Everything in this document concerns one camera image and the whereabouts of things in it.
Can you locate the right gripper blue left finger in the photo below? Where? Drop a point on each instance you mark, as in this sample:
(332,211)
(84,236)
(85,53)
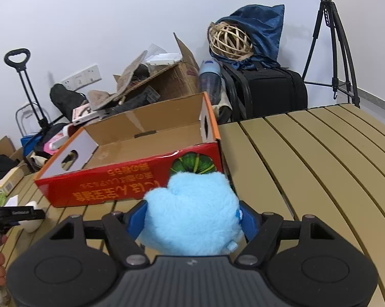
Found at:
(121,231)

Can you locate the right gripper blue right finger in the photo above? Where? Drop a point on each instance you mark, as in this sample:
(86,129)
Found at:
(262,232)

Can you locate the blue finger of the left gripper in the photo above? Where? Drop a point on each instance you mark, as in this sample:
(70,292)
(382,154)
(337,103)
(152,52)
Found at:
(11,216)

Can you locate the light blue plush toy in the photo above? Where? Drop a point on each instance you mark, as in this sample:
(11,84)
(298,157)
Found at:
(194,215)

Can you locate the yellow small carton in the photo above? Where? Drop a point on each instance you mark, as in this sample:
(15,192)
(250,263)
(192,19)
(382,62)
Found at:
(10,180)

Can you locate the red cardboard box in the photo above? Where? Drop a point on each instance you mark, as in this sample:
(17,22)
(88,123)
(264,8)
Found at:
(128,154)

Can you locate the tan folding slat table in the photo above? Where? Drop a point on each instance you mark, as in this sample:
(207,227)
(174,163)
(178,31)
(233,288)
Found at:
(322,170)

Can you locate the black suitcase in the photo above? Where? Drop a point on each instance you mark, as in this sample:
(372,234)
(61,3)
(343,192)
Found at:
(260,91)

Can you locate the black rolled bag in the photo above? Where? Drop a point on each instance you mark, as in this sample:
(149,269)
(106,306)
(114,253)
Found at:
(66,100)

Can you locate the open brown cardboard box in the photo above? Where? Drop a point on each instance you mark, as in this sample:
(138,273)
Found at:
(170,75)

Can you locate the blue water bottle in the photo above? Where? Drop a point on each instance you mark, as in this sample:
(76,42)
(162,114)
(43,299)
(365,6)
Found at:
(210,80)

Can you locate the woven rattan ball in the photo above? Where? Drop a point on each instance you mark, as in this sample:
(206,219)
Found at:
(229,41)

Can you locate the dark blue fabric bag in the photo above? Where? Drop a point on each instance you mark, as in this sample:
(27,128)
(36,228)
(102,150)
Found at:
(264,26)

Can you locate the black trolley handle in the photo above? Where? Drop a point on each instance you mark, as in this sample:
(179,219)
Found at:
(18,59)

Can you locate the white wall socket strip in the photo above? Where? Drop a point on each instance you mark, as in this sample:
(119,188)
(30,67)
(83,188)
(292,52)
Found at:
(83,78)

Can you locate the black camera tripod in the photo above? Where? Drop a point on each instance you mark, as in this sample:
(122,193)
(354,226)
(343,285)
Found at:
(344,78)

